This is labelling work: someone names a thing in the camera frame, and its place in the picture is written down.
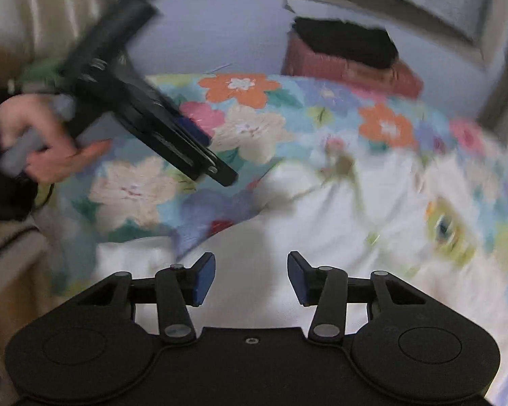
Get beige cloth with black trim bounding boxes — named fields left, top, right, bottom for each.
left=0, top=216, right=56, bottom=406

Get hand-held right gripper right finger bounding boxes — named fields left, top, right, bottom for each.
left=287, top=251, right=427, bottom=342

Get black folded clothes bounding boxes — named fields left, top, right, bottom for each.
left=291, top=17, right=399, bottom=70

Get floral quilted bedspread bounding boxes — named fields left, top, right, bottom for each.
left=38, top=72, right=508, bottom=406

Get person's left hand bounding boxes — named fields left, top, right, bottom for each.
left=0, top=93, right=113, bottom=183

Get cream knit sweater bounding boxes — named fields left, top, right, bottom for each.
left=94, top=146, right=508, bottom=347

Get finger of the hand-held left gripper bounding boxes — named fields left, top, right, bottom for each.
left=165, top=106, right=216, bottom=153
left=123, top=80, right=238, bottom=187

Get person's left forearm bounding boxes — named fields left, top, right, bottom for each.
left=0, top=87, right=41, bottom=223

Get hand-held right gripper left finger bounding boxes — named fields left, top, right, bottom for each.
left=75, top=252, right=217, bottom=344

